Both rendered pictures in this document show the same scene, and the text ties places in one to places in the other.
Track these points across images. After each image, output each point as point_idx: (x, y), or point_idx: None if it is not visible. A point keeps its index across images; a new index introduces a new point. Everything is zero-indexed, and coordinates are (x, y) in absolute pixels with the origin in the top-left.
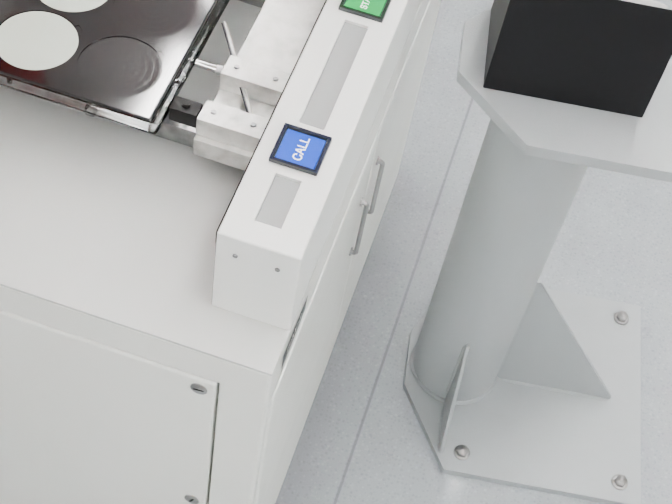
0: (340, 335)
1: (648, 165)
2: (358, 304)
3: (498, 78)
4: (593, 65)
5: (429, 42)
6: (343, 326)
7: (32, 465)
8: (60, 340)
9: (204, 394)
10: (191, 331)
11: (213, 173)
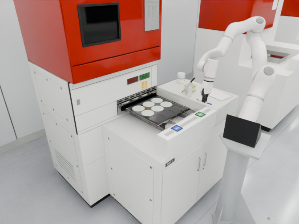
0: (202, 201)
1: (252, 155)
2: (208, 197)
3: (225, 135)
4: (242, 134)
5: None
6: (204, 200)
7: (129, 189)
8: (133, 154)
9: (151, 169)
10: (151, 154)
11: None
